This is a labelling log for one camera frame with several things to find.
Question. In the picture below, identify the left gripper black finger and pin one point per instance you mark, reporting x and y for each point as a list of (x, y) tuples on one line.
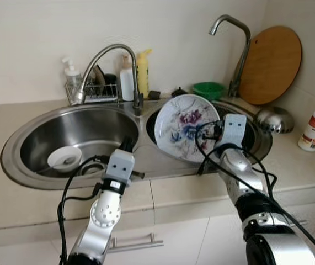
[(125, 139), (130, 139)]

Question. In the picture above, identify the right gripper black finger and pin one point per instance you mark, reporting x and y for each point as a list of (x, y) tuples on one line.
[(202, 130)]

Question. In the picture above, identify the white floral plate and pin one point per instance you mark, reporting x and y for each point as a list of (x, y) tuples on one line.
[(182, 130)]

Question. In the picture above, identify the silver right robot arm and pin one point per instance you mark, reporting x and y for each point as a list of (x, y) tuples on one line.
[(245, 176)]

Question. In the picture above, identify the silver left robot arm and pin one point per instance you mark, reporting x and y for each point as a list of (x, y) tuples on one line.
[(105, 215)]

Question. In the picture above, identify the white kitchen cabinet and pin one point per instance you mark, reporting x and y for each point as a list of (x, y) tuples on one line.
[(190, 243)]

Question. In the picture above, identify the stainless steel double sink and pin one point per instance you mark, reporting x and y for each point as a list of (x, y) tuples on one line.
[(146, 157)]

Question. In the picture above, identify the green plastic bowl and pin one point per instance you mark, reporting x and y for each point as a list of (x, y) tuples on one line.
[(208, 90)]

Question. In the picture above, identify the black sink stopper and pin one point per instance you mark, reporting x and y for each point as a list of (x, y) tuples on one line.
[(178, 91)]

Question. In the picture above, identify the small black sponge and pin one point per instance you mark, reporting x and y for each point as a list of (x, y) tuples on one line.
[(154, 94)]

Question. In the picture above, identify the white plastic bottle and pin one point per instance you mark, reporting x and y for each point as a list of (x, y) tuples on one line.
[(127, 83)]

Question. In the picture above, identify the chrome flexible gooseneck faucet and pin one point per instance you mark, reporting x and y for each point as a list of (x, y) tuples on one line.
[(135, 83)]

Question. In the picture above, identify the black cup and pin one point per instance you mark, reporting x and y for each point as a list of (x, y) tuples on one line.
[(111, 83)]

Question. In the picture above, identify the steel wool scrubber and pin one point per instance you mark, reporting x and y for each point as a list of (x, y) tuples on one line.
[(93, 87)]

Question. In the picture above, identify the small white bowl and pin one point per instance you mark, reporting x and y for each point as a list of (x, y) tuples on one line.
[(63, 156)]

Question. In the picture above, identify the yellow detergent bottle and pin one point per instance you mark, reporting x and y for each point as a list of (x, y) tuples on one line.
[(143, 74)]

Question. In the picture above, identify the tall steel swivel faucet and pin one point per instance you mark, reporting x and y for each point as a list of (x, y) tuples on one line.
[(244, 58)]

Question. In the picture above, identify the clear soap pump dispenser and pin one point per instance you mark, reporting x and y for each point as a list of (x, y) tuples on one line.
[(71, 77)]

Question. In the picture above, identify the round wooden cutting board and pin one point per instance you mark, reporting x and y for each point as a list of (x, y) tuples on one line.
[(270, 66)]

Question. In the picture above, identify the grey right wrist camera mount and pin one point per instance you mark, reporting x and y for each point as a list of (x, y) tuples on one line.
[(235, 130)]

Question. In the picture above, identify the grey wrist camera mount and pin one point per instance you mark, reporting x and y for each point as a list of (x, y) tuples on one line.
[(235, 130), (119, 165)]

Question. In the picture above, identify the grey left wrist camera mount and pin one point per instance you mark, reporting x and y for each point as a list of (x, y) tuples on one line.
[(119, 165)]

